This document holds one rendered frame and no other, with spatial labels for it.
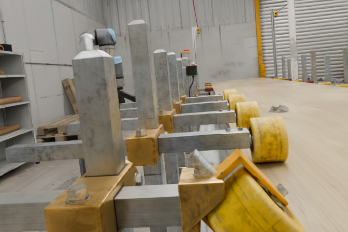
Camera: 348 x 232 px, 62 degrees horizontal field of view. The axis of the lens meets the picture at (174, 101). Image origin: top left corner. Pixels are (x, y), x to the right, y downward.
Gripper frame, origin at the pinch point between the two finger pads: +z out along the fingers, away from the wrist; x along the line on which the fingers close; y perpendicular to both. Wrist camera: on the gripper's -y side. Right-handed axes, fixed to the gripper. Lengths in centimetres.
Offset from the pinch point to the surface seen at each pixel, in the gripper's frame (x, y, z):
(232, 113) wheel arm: 77, -52, -13
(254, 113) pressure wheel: 79, -58, -13
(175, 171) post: 73, -36, 3
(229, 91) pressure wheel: 27, -56, -14
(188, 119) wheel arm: 77, -41, -12
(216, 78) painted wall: -778, -80, 4
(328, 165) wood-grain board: 104, -65, -7
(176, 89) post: 48, -36, -19
